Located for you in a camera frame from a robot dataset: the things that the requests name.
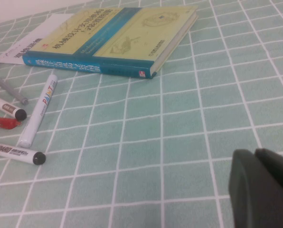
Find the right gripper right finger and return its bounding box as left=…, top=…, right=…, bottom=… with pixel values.
left=255, top=147, right=283, bottom=190

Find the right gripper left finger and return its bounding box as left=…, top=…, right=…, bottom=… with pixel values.
left=228, top=149, right=283, bottom=228

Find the red gel pen with clip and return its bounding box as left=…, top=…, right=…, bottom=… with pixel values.
left=0, top=116, right=21, bottom=130

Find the grey slim pen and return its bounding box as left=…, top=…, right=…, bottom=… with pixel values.
left=0, top=75, right=29, bottom=105

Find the yellow and teal hardcover book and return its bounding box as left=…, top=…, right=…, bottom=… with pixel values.
left=22, top=5, right=199, bottom=80

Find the white paint marker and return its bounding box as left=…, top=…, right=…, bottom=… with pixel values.
left=17, top=74, right=58, bottom=148

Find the whiteboard marker with bold print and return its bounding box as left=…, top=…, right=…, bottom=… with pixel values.
left=0, top=141, right=47, bottom=166

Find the whiteboard marker with brown label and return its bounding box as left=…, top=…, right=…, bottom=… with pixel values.
left=0, top=93, right=28, bottom=121

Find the white booklet with black print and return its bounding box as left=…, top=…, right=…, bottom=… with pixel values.
left=0, top=13, right=75, bottom=65

